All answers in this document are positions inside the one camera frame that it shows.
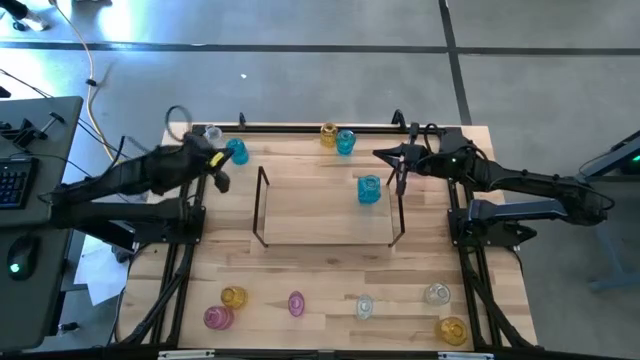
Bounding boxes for dark grey desk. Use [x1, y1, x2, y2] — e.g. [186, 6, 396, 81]
[0, 95, 85, 352]

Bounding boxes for pink ribbed oval glass vase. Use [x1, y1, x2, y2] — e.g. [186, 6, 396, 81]
[287, 290, 306, 318]

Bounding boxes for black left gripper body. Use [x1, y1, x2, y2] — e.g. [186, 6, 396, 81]
[183, 132, 229, 174]

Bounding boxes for yellow ribbed glass vase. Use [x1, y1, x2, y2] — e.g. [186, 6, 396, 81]
[319, 122, 339, 149]
[220, 285, 249, 310]

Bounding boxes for silver frame bracket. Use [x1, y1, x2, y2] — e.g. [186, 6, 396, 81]
[158, 349, 216, 360]
[437, 351, 495, 360]

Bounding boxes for white paper sheets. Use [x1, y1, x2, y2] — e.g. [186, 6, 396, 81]
[73, 234, 132, 307]

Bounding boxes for black keyboard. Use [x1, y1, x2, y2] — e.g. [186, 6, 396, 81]
[0, 156, 40, 211]

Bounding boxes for cream floor cable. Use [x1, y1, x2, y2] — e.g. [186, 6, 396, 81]
[48, 0, 119, 164]

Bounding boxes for yellow honeycomb glass vase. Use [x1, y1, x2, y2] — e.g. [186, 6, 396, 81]
[433, 315, 469, 347]

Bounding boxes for wood shelf with black frame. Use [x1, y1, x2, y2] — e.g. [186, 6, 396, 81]
[252, 165, 406, 249]

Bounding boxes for clear ribbed oval glass vase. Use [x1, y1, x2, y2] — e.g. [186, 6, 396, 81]
[355, 293, 375, 322]

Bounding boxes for person's foot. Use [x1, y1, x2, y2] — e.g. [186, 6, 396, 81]
[0, 0, 51, 32]

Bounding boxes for black computer mouse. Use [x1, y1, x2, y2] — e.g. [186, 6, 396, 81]
[5, 234, 41, 282]

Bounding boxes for black cable loop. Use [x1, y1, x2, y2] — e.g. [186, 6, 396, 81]
[164, 104, 194, 144]

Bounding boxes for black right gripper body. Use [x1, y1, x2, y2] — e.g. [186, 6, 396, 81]
[403, 142, 454, 176]

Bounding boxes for pink ribbed round glass vase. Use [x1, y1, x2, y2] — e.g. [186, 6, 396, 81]
[202, 305, 236, 332]

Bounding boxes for tall clear ribbed glass vase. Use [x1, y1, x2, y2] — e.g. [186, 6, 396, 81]
[423, 282, 452, 307]

